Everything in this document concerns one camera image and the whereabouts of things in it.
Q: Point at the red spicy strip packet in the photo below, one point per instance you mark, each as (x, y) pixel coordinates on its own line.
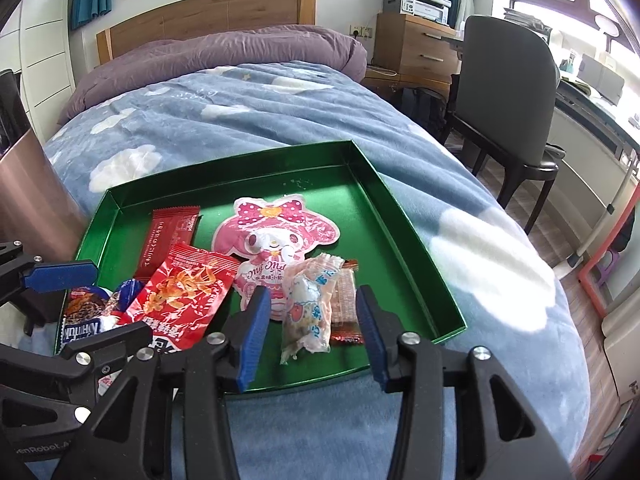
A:
(181, 298)

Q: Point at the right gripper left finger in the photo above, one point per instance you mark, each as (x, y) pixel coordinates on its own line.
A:
(128, 433)

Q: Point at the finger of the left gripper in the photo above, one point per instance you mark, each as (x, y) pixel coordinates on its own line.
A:
(116, 347)
(45, 277)

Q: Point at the white desk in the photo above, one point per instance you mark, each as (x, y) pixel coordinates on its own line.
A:
(595, 182)

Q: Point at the wooden drawer cabinet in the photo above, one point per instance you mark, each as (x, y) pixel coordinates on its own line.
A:
(412, 52)

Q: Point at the green tray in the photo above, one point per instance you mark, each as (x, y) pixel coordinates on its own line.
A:
(336, 181)

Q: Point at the wooden headboard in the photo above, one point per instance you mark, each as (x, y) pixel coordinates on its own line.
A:
(186, 19)

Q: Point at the pink My Melody snack pouch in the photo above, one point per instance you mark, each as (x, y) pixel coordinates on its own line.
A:
(270, 236)

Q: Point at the dark red snack bar wrapper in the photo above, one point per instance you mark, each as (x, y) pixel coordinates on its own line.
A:
(168, 227)

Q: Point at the computer monitor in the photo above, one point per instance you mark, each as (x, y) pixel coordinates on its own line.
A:
(607, 82)

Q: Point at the orange wafer biscuit packet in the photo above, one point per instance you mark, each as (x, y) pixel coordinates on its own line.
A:
(344, 322)

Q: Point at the clear pastel candy bag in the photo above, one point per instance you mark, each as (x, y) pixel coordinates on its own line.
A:
(308, 286)

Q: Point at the white wardrobe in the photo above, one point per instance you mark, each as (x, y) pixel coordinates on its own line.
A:
(35, 46)

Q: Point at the black office chair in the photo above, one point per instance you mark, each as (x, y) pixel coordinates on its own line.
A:
(503, 101)

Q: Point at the blue cloud-pattern blanket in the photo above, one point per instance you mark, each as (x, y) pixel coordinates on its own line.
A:
(507, 398)

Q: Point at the black and bronze kettle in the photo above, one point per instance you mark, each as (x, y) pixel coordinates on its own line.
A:
(40, 221)

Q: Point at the blue white snack bag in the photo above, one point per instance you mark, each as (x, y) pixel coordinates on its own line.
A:
(93, 310)

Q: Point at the grey printer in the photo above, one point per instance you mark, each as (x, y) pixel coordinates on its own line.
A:
(432, 10)

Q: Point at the purple duvet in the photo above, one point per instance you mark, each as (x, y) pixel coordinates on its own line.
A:
(162, 60)

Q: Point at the wall power socket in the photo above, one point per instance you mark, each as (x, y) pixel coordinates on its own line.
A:
(361, 32)

